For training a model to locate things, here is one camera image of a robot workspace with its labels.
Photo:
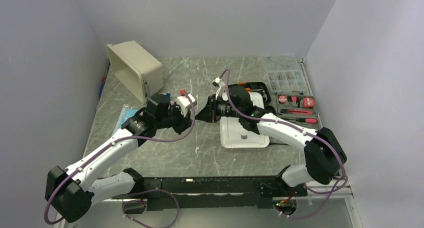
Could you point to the blue red pens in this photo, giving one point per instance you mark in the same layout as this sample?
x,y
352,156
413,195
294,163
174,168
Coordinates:
x,y
103,81

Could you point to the clear compartment organizer box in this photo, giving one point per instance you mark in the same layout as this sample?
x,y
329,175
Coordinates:
x,y
284,74

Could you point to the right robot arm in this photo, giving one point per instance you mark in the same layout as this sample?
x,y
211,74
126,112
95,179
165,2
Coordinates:
x,y
324,156

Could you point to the red handled screwdriver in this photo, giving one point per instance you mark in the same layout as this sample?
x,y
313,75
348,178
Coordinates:
x,y
307,120

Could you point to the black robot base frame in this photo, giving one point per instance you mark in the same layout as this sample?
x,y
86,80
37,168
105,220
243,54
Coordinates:
x,y
262,192

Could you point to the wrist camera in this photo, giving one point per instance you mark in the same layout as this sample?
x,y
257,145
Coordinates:
x,y
220,87
186,102

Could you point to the red tape measure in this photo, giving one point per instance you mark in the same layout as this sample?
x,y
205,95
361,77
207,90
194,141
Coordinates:
x,y
308,102

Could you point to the beige plastic bin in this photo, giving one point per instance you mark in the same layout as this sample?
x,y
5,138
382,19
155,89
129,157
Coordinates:
x,y
138,70

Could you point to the red utility knife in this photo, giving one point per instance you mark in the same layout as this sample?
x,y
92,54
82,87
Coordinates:
x,y
297,112

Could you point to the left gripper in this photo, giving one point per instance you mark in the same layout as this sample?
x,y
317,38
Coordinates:
x,y
185,122

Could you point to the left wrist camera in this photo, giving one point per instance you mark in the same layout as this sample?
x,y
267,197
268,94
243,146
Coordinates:
x,y
186,102

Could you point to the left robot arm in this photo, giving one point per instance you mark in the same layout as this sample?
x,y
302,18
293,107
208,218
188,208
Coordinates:
x,y
70,192

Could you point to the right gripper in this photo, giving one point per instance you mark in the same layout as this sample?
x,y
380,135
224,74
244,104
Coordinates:
x,y
209,113

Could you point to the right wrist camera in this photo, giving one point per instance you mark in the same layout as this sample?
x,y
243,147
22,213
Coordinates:
x,y
220,87

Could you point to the blue plastic bag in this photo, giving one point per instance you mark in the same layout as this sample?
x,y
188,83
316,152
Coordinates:
x,y
124,114

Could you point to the black orange tool case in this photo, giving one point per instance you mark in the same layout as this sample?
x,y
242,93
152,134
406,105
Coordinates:
x,y
256,87

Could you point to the grey tool tray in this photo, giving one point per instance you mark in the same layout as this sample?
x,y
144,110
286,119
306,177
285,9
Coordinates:
x,y
294,101

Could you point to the white tray lid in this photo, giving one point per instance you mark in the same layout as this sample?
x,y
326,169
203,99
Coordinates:
x,y
234,136

